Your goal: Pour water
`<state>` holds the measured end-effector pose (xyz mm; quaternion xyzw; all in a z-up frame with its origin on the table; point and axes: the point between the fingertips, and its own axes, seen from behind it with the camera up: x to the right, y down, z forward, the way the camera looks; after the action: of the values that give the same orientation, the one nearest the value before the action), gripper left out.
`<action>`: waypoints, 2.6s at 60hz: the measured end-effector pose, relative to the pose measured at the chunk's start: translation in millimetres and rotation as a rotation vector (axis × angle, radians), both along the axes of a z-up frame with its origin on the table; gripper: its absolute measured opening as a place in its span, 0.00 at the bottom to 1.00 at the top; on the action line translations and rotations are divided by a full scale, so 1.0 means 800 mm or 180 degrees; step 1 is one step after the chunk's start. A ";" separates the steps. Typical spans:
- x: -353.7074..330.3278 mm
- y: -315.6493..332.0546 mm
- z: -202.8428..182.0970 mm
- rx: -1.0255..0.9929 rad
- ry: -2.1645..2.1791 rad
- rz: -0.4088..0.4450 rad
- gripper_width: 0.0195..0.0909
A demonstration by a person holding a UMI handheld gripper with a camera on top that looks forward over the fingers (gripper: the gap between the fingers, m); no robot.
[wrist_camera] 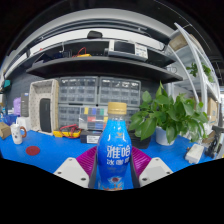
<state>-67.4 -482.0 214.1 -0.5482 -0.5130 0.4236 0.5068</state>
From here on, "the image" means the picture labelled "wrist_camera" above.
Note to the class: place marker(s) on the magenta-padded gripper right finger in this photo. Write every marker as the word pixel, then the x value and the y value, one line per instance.
pixel 155 170

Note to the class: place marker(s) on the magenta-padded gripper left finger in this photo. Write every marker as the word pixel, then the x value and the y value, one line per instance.
pixel 70 170

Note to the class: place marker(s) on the blue drink bottle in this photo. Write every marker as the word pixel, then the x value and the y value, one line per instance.
pixel 114 153

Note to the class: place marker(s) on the plain black box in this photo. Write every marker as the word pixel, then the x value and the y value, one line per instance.
pixel 141 144

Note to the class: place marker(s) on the black box with white label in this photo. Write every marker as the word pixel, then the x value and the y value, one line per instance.
pixel 90 137

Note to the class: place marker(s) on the flat round red coaster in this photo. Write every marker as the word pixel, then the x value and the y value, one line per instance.
pixel 33 150

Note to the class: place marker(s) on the white power adapter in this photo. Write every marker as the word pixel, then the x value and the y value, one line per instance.
pixel 194 154

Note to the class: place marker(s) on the clear box of coloured parts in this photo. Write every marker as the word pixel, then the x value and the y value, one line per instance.
pixel 93 118

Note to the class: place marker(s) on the green plant in white pot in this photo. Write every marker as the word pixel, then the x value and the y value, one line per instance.
pixel 166 113

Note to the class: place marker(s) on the white mug with face print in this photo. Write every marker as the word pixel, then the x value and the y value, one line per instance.
pixel 16 134

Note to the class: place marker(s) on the black clamp stand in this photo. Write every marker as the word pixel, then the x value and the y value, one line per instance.
pixel 215 143

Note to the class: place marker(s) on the small white carton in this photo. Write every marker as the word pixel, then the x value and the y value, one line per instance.
pixel 24 122

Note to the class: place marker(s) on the beige perforated tray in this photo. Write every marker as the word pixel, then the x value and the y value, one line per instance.
pixel 35 110

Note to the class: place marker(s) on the brown cardboard box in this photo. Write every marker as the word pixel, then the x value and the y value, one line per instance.
pixel 4 130

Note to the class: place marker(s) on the dark blue carton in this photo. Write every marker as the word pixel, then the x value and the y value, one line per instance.
pixel 10 119

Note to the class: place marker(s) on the dark grey flat package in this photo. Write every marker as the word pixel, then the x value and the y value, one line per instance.
pixel 25 104

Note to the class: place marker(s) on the grey small-parts drawer cabinet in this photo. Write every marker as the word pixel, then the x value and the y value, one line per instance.
pixel 78 90
pixel 120 90

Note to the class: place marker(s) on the purple plastic bag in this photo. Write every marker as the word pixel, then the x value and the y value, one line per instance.
pixel 17 106

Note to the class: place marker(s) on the white shelf unit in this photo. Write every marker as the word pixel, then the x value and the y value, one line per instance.
pixel 200 80

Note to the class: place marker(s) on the teal lamp head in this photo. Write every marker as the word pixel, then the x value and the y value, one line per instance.
pixel 7 83

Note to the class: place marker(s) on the yellow meter with red leads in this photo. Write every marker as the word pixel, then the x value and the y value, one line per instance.
pixel 83 55

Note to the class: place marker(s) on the long white light bar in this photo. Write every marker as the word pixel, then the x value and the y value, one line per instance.
pixel 66 36

